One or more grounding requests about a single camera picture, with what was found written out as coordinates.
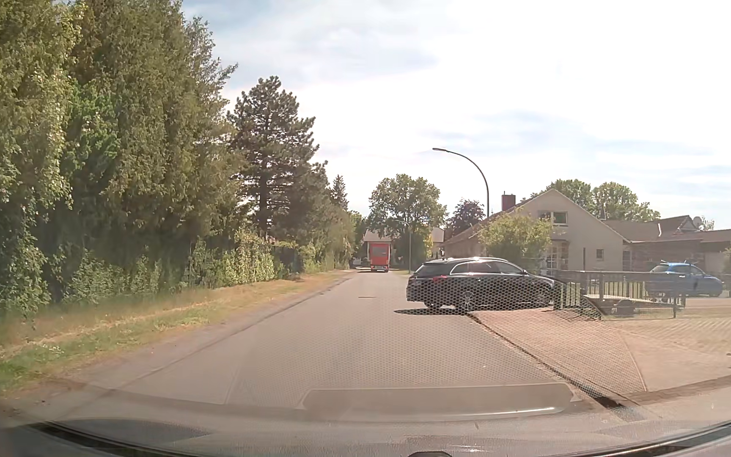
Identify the red lorry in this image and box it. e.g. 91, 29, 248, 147
368, 242, 392, 273

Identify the large green tree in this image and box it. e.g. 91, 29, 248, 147
366, 174, 448, 270

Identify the dark red-leaved tree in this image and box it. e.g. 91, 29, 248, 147
446, 198, 487, 238

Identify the grey asphalt road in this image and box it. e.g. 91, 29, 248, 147
67, 269, 601, 416

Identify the black car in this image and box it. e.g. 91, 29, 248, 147
405, 256, 561, 314

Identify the tall dark conifer tree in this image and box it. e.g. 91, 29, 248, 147
228, 75, 323, 245

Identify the car's own bonnet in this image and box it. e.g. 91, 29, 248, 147
4, 406, 731, 457

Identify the beige house with gable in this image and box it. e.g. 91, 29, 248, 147
443, 188, 628, 275

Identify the group of trees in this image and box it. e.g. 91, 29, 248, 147
529, 178, 662, 223

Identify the trailer with metal railing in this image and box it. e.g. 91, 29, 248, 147
552, 269, 690, 319

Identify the grass verge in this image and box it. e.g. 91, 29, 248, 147
0, 269, 355, 397

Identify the row of trees and hedge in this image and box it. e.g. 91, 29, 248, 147
0, 0, 361, 321

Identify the low brick building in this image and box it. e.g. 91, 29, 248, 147
602, 215, 731, 275

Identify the blue car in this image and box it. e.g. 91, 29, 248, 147
645, 261, 725, 298

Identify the curved lamp post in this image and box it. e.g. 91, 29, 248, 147
431, 147, 491, 220

